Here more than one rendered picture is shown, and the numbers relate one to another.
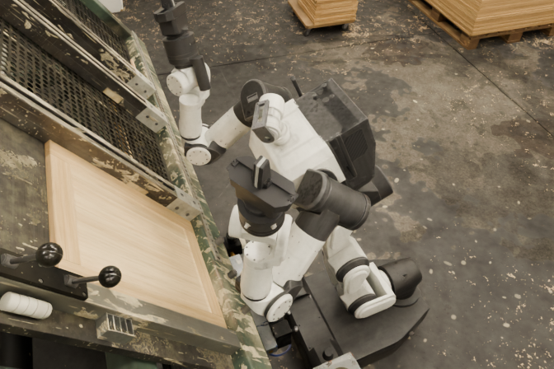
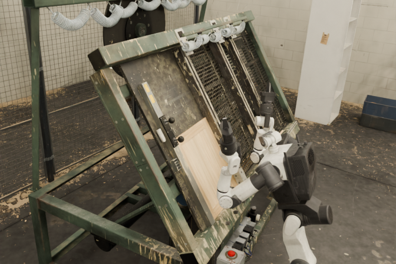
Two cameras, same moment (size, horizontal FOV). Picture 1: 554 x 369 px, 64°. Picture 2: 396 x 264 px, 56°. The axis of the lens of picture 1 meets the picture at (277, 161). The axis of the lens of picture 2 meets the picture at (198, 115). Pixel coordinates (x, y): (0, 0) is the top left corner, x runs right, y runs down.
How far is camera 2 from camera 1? 145 cm
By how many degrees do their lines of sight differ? 46
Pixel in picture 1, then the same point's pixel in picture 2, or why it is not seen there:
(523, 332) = not seen: outside the picture
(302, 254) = (244, 187)
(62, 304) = (168, 144)
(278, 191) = (227, 132)
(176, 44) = (262, 105)
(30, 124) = (202, 109)
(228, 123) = not seen: hidden behind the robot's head
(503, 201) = not seen: outside the picture
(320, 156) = (277, 160)
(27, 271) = (167, 127)
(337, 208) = (264, 175)
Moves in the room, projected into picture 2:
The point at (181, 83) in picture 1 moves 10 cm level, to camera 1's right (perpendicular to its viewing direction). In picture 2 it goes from (257, 120) to (269, 125)
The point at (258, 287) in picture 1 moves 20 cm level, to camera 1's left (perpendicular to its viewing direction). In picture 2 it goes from (220, 183) to (197, 168)
